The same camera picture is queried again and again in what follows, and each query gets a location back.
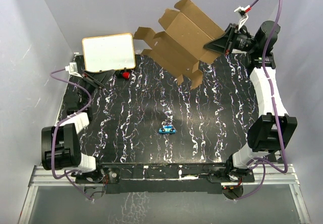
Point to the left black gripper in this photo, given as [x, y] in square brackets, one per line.
[99, 79]

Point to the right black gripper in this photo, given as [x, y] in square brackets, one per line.
[225, 43]

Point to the red black stamp toy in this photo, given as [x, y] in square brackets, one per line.
[123, 74]

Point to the brown cardboard box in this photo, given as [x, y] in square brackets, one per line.
[179, 48]

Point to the blue toy car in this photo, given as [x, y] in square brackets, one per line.
[168, 129]

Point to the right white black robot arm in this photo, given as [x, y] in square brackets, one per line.
[273, 129]

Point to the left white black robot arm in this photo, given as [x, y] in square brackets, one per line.
[60, 147]

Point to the white board orange frame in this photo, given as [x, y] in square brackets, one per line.
[111, 52]

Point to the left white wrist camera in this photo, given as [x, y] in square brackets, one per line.
[72, 69]

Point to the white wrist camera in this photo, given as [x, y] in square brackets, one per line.
[243, 12]
[72, 69]

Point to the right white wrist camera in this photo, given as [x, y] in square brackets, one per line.
[243, 12]

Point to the aluminium frame rail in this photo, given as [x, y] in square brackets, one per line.
[273, 198]

